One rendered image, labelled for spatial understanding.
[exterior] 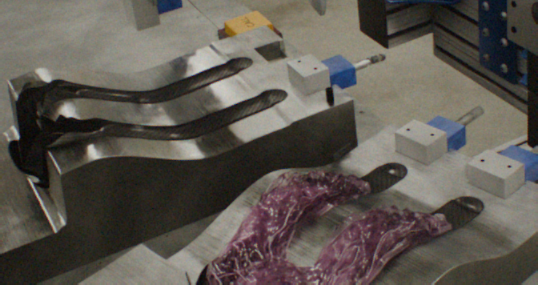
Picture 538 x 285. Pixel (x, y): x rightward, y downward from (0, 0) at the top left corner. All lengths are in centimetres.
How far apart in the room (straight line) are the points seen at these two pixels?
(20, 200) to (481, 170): 55
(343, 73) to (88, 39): 58
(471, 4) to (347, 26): 179
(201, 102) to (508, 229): 44
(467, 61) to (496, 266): 68
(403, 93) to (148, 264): 204
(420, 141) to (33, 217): 46
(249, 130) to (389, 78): 186
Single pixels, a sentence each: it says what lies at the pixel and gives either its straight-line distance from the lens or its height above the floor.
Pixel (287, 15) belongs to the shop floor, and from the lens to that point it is 353.
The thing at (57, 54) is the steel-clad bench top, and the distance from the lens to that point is 173.
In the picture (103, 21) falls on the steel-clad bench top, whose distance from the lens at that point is 181.
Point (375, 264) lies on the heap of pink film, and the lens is 100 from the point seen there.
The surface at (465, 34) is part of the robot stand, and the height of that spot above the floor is 76.
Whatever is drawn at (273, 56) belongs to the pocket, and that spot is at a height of 87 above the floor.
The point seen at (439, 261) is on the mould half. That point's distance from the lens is 101.
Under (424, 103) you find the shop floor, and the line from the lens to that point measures 295.
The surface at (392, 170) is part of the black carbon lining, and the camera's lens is 121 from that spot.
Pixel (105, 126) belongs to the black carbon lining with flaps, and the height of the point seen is 92.
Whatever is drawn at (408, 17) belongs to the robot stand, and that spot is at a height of 77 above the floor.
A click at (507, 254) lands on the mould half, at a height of 86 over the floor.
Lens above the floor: 155
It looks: 32 degrees down
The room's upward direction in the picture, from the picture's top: 9 degrees counter-clockwise
